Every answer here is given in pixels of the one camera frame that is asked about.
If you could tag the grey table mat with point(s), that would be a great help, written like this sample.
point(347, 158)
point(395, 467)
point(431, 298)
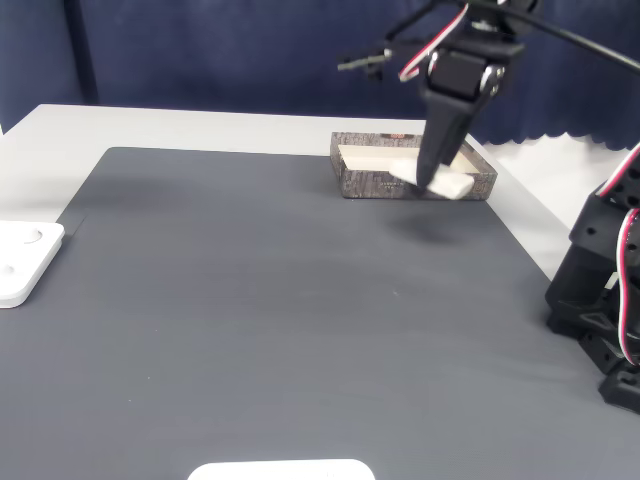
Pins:
point(250, 325)

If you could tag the black gripper camera board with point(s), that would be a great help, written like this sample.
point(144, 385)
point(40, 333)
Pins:
point(362, 62)

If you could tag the dark blue curtain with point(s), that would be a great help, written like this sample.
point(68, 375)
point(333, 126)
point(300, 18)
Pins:
point(200, 55)

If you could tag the white block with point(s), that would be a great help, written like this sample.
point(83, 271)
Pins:
point(452, 185)

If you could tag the patterned cardboard box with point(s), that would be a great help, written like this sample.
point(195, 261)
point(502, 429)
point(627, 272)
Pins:
point(365, 185)

